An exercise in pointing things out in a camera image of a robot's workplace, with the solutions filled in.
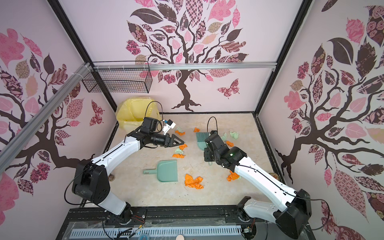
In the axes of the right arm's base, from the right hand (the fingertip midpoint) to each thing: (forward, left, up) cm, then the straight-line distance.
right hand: (207, 150), depth 78 cm
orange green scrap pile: (+8, +17, -16) cm, 25 cm away
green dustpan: (-3, +25, -18) cm, 31 cm away
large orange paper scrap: (-10, +10, -18) cm, 23 cm away
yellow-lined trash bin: (+28, +49, +1) cm, 56 cm away
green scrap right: (+23, -22, -18) cm, 36 cm away
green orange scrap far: (+26, +19, -16) cm, 36 cm away
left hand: (+3, +14, +1) cm, 15 cm away
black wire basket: (+46, +55, +16) cm, 74 cm away
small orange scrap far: (+28, +6, -18) cm, 34 cm away
